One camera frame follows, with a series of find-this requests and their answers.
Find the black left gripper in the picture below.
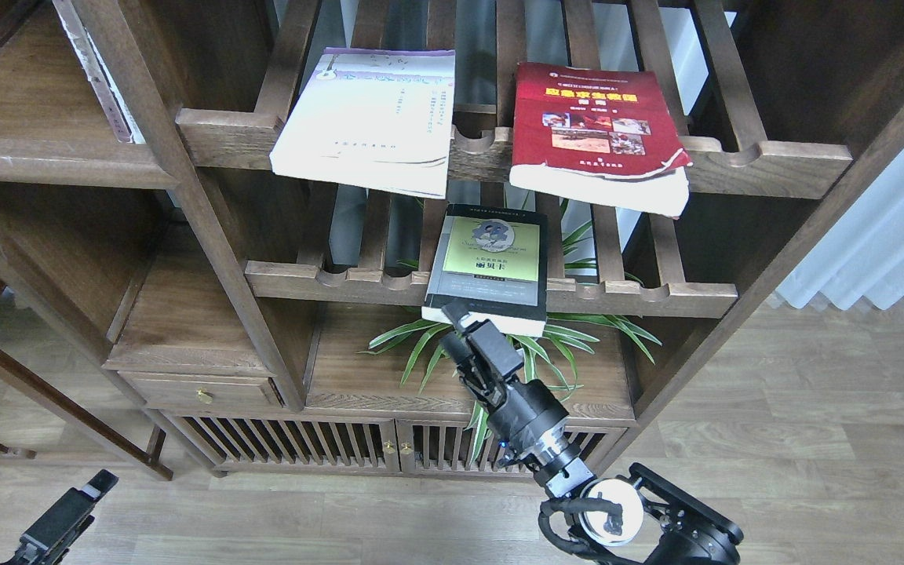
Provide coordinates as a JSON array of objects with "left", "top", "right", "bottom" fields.
[{"left": 12, "top": 469, "right": 119, "bottom": 562}]

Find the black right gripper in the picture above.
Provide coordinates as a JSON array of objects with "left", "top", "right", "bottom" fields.
[{"left": 441, "top": 300, "right": 570, "bottom": 464}]

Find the black green cover book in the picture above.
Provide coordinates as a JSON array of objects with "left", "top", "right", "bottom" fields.
[{"left": 422, "top": 204, "right": 549, "bottom": 337}]

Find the red paperback book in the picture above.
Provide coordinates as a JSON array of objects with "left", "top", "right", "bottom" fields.
[{"left": 509, "top": 62, "right": 692, "bottom": 217}]

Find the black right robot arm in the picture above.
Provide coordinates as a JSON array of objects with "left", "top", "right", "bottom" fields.
[{"left": 442, "top": 301, "right": 744, "bottom": 564}]

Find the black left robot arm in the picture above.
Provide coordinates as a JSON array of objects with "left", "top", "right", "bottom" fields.
[{"left": 5, "top": 469, "right": 118, "bottom": 564}]

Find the small wooden drawer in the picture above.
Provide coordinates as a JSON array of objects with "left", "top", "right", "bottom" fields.
[{"left": 118, "top": 371, "right": 280, "bottom": 409}]

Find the green spider plant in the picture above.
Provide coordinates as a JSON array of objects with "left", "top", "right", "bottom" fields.
[{"left": 363, "top": 199, "right": 662, "bottom": 467}]

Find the brass drawer knob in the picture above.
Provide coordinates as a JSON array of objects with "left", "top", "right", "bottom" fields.
[{"left": 196, "top": 388, "right": 214, "bottom": 405}]

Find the right slatted cabinet door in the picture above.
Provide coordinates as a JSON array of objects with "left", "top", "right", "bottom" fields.
[{"left": 395, "top": 421, "right": 627, "bottom": 480}]

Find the slatted cabinet door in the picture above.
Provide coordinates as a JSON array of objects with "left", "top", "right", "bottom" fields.
[
  {"left": 165, "top": 409, "right": 401, "bottom": 476},
  {"left": 395, "top": 421, "right": 627, "bottom": 480}
]

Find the left slatted cabinet door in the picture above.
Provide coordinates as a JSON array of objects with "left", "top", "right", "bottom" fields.
[{"left": 165, "top": 409, "right": 401, "bottom": 476}]

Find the white purple paperback book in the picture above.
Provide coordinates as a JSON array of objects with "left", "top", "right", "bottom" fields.
[{"left": 269, "top": 47, "right": 455, "bottom": 198}]

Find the dark wooden side furniture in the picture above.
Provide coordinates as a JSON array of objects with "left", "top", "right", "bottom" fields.
[{"left": 0, "top": 278, "right": 173, "bottom": 480}]

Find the dark wooden bookshelf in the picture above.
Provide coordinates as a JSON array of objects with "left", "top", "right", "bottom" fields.
[{"left": 0, "top": 1, "right": 904, "bottom": 475}]

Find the thin upright book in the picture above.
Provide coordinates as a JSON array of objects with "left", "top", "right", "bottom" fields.
[{"left": 53, "top": 0, "right": 146, "bottom": 144}]

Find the white curtain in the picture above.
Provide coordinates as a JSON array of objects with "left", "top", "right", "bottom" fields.
[{"left": 776, "top": 149, "right": 904, "bottom": 310}]

